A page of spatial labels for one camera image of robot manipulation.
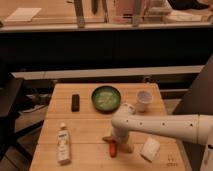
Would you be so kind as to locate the black rectangular remote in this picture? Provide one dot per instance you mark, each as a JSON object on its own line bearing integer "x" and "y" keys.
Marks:
{"x": 75, "y": 106}

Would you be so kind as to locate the white paper sheet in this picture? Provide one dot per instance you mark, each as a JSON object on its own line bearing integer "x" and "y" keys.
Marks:
{"x": 23, "y": 15}

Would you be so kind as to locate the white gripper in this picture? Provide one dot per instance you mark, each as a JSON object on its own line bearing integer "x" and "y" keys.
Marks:
{"x": 121, "y": 139}

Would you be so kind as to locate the white folded napkin packet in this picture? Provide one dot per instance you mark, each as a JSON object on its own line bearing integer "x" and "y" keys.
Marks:
{"x": 150, "y": 149}

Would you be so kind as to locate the white paper cup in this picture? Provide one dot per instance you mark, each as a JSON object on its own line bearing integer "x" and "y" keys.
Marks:
{"x": 143, "y": 100}

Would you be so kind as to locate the black chair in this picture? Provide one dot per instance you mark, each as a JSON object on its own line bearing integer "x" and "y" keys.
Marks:
{"x": 11, "y": 99}

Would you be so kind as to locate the green ceramic bowl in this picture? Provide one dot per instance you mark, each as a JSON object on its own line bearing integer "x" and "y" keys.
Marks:
{"x": 106, "y": 98}

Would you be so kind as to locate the white lotion bottle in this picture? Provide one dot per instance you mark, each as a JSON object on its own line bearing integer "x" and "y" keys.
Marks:
{"x": 63, "y": 145}

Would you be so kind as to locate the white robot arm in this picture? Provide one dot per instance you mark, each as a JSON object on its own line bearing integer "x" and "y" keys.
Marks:
{"x": 195, "y": 128}

